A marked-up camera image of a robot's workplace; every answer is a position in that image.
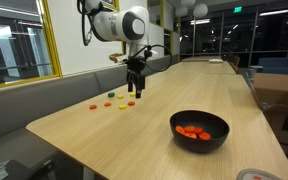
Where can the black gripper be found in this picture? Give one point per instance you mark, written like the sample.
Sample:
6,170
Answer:
136,66

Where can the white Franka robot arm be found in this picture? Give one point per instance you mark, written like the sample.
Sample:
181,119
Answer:
114,25

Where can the black bowl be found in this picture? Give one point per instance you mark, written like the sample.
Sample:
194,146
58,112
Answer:
200,145

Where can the green cube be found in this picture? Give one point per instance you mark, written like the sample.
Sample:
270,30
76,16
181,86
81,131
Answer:
111,95

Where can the light wooden table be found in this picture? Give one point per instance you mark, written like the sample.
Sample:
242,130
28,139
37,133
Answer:
200,67
197,59

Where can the white round pendant lamp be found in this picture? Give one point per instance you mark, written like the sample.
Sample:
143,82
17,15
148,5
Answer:
180,11
187,2
200,10

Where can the brown wooden chair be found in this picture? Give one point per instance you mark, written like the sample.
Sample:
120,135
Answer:
234,60

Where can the gray upholstered bench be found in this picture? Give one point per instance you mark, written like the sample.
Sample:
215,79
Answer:
17,110

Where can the yellow framed glass window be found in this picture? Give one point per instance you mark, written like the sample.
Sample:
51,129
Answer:
17,43

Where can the green exit sign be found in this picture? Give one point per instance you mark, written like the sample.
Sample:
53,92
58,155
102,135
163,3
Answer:
237,9

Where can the open brown cardboard box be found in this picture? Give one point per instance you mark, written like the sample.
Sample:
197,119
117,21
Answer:
274,88

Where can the blue sofa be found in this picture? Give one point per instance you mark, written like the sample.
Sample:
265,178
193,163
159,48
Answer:
280,65

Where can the black equipment case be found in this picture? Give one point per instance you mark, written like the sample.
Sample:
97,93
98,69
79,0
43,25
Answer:
10,171

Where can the long ceiling light strip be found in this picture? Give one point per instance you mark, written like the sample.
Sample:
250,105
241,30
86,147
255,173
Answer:
273,12

